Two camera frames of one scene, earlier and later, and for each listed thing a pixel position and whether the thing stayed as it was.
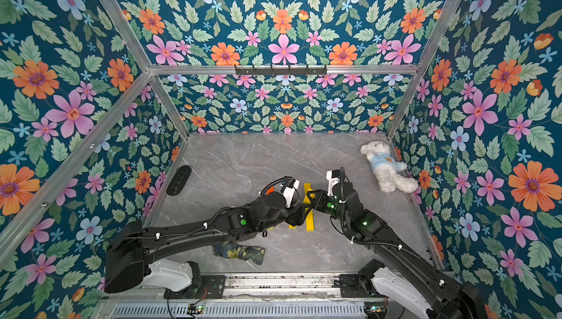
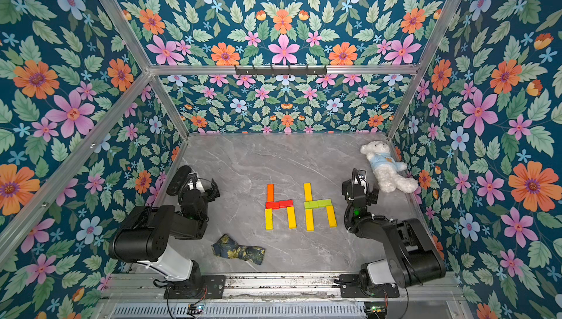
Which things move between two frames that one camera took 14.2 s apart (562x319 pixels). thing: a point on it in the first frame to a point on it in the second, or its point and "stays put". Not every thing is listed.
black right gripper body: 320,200 to 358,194
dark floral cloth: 253,254 stays put
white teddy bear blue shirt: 386,168 stays put
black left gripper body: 290,217 to 208,197
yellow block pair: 307,188 stays put
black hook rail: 281,71 stays put
